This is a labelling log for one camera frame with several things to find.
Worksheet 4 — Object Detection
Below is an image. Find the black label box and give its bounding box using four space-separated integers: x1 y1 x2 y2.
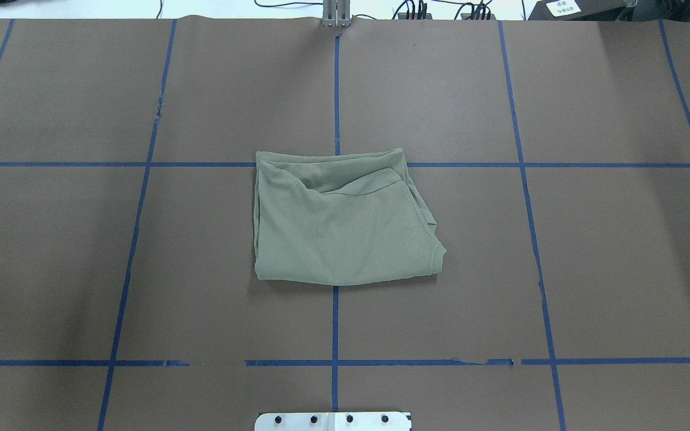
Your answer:
526 1 638 22

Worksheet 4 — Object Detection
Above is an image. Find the olive green long-sleeve shirt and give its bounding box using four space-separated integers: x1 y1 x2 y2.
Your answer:
253 148 447 286

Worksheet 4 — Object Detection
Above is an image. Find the aluminium frame post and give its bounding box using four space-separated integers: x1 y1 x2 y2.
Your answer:
321 0 352 28

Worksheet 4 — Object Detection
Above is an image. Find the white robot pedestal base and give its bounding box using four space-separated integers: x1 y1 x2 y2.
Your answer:
254 411 413 430

